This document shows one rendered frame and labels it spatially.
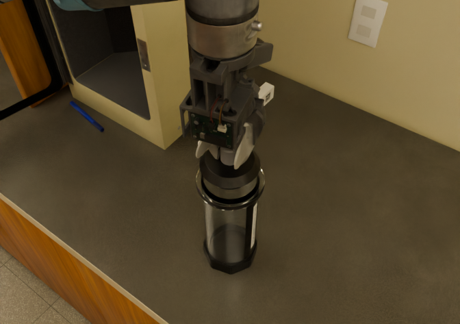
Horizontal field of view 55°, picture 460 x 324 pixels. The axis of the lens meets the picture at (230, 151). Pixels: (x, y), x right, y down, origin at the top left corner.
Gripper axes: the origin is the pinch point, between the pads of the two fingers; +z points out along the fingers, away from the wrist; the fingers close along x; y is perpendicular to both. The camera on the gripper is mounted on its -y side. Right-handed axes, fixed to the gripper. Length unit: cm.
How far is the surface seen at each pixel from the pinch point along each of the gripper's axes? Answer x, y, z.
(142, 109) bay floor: -30.0, -22.4, 20.9
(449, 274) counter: 40, -10, 29
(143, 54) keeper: -25.0, -19.2, 2.2
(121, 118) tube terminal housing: -36.5, -22.3, 25.7
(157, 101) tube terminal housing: -23.5, -19.0, 13.5
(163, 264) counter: -10.7, 7.3, 28.5
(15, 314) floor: -87, 7, 122
